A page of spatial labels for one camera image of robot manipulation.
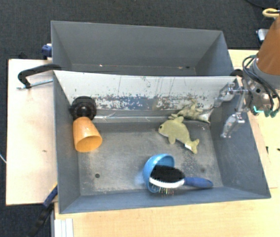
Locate blue-handled hairbrush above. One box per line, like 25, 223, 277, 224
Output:
148, 164, 214, 197

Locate orange cup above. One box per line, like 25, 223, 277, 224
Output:
72, 116, 104, 154

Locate green toy dolphin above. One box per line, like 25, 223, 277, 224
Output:
158, 116, 201, 155

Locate grey metal bin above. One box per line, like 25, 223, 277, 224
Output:
50, 20, 272, 215

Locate pale wood board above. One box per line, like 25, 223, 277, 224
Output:
5, 58, 58, 206

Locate blue bowl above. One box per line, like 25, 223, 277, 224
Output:
142, 153, 175, 194

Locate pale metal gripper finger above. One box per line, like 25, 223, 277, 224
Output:
214, 82, 237, 108
219, 113, 246, 139

